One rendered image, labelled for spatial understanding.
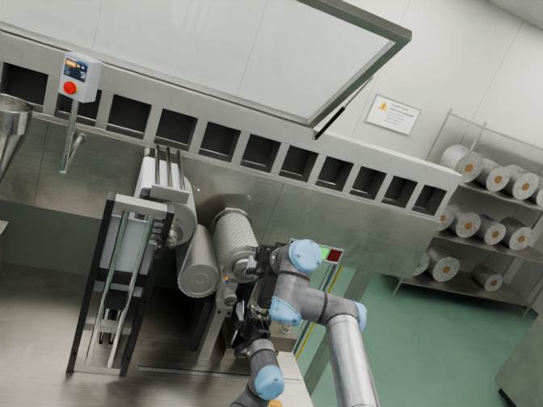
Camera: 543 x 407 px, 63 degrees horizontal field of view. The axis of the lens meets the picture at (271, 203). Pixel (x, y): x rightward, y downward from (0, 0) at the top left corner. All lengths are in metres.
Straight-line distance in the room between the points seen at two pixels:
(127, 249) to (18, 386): 0.44
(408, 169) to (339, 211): 0.32
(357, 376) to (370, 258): 1.11
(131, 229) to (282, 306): 0.43
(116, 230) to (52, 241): 0.57
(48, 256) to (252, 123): 0.85
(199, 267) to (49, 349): 0.48
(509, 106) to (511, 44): 0.63
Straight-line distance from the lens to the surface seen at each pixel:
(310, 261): 1.01
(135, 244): 1.18
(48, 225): 1.67
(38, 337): 1.50
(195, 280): 1.37
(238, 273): 1.34
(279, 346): 1.55
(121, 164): 1.54
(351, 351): 0.92
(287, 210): 1.68
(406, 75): 4.41
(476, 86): 4.86
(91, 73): 1.15
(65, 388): 1.37
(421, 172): 1.85
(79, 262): 1.73
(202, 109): 1.49
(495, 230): 5.08
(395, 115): 4.44
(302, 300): 1.01
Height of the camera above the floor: 1.91
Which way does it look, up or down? 20 degrees down
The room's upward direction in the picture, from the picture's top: 21 degrees clockwise
